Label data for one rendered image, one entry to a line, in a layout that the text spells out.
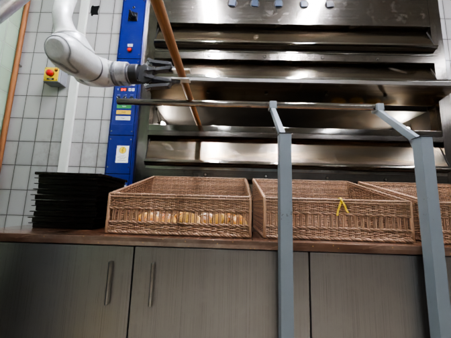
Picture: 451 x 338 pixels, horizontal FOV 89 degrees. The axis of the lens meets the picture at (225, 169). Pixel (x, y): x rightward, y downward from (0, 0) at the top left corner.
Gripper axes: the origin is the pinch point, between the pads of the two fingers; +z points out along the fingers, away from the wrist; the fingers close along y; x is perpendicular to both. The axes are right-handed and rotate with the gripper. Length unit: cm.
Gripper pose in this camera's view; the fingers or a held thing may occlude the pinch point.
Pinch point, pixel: (181, 75)
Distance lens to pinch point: 99.6
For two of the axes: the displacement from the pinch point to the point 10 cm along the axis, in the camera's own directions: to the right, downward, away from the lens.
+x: -0.1, -1.5, -9.9
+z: 10.0, 0.3, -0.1
